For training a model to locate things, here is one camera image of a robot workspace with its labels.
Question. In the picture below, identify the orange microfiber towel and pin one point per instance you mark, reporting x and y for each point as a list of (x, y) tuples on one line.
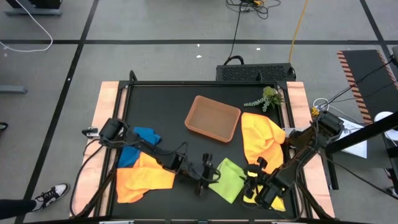
[(261, 137), (140, 183)]

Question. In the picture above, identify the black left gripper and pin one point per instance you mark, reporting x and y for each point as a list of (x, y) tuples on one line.
[(203, 174)]

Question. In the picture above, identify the orange plastic tray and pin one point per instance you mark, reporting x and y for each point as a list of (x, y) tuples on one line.
[(213, 119)]

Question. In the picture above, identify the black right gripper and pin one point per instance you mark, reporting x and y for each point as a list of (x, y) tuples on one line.
[(258, 182)]

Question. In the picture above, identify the green microfiber towel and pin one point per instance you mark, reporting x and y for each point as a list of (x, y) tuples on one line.
[(230, 182)]

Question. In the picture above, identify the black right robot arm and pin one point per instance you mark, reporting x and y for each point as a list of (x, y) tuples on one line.
[(298, 155)]

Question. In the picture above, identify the artificial green plant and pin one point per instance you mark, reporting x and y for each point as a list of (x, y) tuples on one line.
[(270, 95)]

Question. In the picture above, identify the black hazard-striped mat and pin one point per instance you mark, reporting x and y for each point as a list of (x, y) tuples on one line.
[(367, 71)]

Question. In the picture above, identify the grey desk base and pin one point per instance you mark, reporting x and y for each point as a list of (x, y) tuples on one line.
[(31, 12)]

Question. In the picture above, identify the yellow plug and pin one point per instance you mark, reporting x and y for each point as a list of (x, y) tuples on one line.
[(315, 112)]

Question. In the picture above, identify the black computer case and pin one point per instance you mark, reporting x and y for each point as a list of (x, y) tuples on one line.
[(255, 73)]

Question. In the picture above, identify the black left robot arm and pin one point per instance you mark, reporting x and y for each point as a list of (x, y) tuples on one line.
[(146, 147)]

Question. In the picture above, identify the white paper sheet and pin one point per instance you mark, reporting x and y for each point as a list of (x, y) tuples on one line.
[(357, 151)]

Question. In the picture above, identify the white round object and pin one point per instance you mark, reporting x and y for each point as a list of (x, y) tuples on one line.
[(384, 116)]

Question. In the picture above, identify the person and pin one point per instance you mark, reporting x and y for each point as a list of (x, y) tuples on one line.
[(49, 196)]

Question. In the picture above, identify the yellow microfiber towel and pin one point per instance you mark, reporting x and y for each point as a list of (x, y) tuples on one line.
[(280, 205)]

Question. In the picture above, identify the grey floor bar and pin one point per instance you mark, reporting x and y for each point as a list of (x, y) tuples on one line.
[(12, 89)]

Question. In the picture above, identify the black metal beam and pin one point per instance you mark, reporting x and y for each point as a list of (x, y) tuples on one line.
[(357, 137)]

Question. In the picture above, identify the blue microfiber towel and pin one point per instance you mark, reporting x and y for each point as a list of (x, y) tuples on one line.
[(129, 157)]

